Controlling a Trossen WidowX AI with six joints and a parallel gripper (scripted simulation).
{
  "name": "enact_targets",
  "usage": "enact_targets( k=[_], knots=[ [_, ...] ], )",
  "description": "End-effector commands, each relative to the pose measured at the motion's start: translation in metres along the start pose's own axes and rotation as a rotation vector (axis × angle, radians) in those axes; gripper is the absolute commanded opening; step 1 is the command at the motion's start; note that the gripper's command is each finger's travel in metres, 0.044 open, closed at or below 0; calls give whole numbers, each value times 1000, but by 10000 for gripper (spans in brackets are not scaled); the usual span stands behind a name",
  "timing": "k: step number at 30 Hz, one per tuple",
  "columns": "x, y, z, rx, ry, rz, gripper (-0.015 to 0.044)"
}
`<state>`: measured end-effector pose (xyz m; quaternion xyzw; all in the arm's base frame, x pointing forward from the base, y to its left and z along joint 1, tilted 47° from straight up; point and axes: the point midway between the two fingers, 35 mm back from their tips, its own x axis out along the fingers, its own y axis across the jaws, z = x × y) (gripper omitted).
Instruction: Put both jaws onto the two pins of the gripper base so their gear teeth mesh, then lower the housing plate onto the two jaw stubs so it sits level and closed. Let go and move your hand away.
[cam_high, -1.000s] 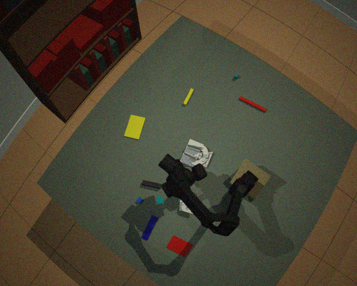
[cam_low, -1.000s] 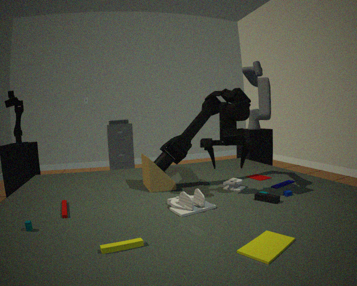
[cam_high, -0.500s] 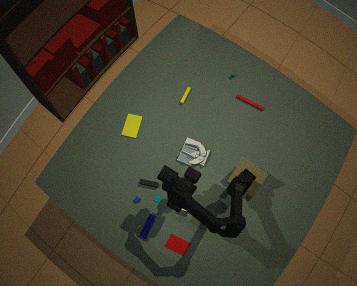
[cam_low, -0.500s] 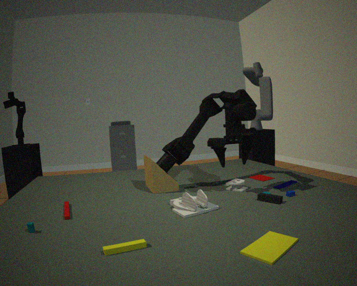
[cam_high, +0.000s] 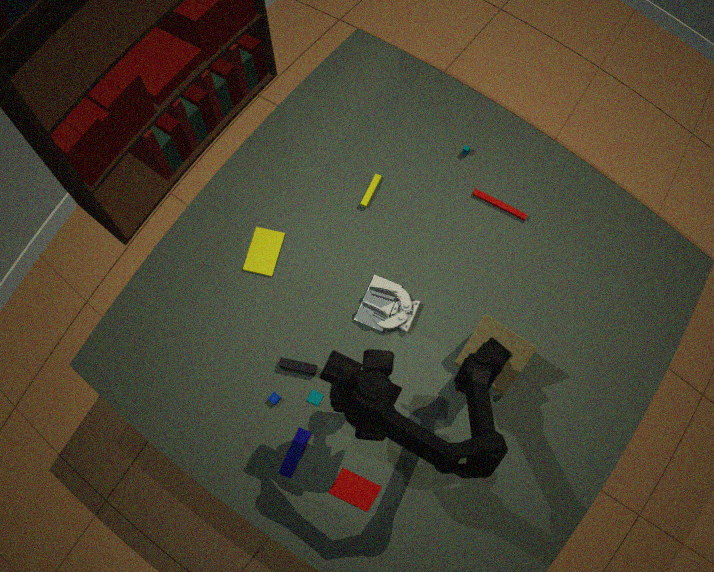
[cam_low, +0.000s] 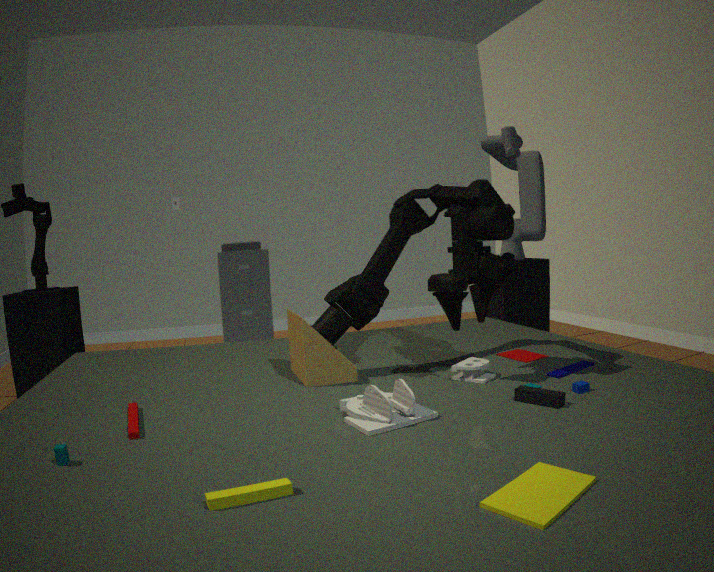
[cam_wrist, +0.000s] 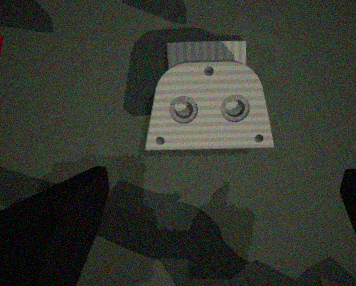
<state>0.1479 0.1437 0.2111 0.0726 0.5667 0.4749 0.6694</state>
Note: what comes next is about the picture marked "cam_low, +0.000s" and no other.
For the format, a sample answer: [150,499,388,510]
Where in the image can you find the red flat bar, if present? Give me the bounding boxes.
[128,402,140,439]

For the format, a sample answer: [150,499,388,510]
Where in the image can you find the yellow rectangular bar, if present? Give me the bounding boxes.
[205,478,293,511]

